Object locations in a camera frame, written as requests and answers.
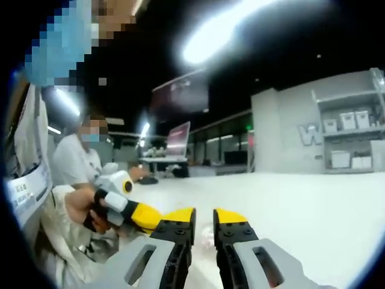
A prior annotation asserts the wall letter sign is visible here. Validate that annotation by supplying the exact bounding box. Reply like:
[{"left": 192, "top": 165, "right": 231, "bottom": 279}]
[{"left": 297, "top": 125, "right": 324, "bottom": 147}]

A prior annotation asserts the monitor desk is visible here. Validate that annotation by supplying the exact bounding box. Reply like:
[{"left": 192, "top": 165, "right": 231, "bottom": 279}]
[{"left": 140, "top": 155, "right": 189, "bottom": 178}]

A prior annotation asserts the group of white storage boxes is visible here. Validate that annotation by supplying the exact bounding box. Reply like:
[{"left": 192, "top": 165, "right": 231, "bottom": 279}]
[{"left": 323, "top": 110, "right": 374, "bottom": 169}]

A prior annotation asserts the long ceiling light strip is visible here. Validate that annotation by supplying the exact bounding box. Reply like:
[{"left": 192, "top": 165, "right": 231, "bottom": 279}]
[{"left": 182, "top": 0, "right": 289, "bottom": 66}]

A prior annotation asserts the grey shelving unit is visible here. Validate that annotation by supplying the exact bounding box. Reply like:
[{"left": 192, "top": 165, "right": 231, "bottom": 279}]
[{"left": 311, "top": 67, "right": 385, "bottom": 175}]

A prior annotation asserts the clear plastic bin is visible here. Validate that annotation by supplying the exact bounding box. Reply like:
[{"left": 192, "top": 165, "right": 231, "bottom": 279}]
[{"left": 369, "top": 67, "right": 385, "bottom": 91}]

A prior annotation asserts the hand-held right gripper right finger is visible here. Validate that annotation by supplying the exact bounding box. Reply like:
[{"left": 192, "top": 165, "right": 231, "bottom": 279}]
[{"left": 212, "top": 207, "right": 331, "bottom": 289}]

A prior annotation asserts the computer monitor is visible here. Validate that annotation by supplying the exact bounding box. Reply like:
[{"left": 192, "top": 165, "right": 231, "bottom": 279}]
[{"left": 166, "top": 121, "right": 191, "bottom": 159}]

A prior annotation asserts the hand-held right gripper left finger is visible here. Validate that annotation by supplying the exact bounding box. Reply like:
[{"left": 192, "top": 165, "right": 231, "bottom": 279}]
[{"left": 99, "top": 207, "right": 197, "bottom": 289}]

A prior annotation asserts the white chest device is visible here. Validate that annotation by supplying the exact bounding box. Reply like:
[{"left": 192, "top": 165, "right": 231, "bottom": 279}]
[{"left": 4, "top": 167, "right": 52, "bottom": 228}]

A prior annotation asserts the person's cream shirt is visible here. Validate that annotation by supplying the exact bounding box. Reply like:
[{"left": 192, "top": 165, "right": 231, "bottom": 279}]
[{"left": 11, "top": 82, "right": 51, "bottom": 181}]

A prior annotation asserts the hanging dark screen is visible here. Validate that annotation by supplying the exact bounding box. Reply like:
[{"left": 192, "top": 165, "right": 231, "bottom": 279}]
[{"left": 150, "top": 70, "right": 210, "bottom": 114}]

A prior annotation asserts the person's left hand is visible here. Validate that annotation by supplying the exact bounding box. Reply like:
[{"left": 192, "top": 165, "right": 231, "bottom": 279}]
[{"left": 66, "top": 187, "right": 111, "bottom": 235}]

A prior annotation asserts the grey panel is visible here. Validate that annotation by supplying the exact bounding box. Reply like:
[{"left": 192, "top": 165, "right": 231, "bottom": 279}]
[{"left": 370, "top": 140, "right": 385, "bottom": 173}]

